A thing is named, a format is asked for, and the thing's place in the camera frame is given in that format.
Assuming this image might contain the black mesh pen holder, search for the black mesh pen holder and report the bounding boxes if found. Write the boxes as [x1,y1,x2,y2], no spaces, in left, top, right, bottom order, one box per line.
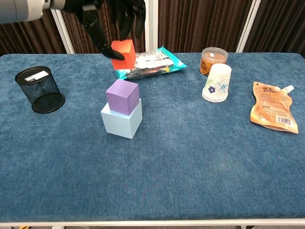
[14,66,66,114]

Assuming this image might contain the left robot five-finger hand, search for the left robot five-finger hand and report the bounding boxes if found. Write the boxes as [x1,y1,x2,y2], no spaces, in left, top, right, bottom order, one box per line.
[0,0,146,60]

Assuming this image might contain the clear jar of rubber bands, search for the clear jar of rubber bands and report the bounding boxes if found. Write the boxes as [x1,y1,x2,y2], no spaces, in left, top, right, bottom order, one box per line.
[199,47,229,76]

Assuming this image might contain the orange spout pouch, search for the orange spout pouch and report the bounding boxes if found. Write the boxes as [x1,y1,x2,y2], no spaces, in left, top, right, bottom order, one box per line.
[250,81,299,135]

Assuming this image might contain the blue table cloth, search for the blue table cloth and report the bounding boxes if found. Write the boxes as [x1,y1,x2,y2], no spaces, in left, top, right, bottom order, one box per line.
[0,52,305,224]

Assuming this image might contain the small orange yellow cube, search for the small orange yellow cube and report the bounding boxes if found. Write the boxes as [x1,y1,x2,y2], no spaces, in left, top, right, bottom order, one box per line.
[111,39,137,72]

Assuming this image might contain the brown pleated curtain panel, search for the brown pleated curtain panel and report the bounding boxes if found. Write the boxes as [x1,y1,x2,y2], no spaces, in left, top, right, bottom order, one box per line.
[243,0,305,57]
[61,0,146,54]
[0,9,67,55]
[158,0,253,53]

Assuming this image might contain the white table frame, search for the white table frame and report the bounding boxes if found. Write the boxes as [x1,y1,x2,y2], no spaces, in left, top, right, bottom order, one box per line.
[0,220,305,228]

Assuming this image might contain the medium purple cube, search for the medium purple cube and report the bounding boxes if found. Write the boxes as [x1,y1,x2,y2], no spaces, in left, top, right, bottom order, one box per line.
[105,79,140,117]

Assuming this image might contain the large light blue cube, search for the large light blue cube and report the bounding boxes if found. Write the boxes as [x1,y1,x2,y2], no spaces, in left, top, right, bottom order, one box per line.
[100,98,143,140]

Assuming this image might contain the teal snack packet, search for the teal snack packet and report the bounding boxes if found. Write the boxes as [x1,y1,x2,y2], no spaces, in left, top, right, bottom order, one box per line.
[116,45,188,80]

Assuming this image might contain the white partition frame post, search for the white partition frame post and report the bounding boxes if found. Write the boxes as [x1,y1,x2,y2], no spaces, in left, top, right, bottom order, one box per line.
[51,9,76,54]
[235,0,262,53]
[144,0,160,52]

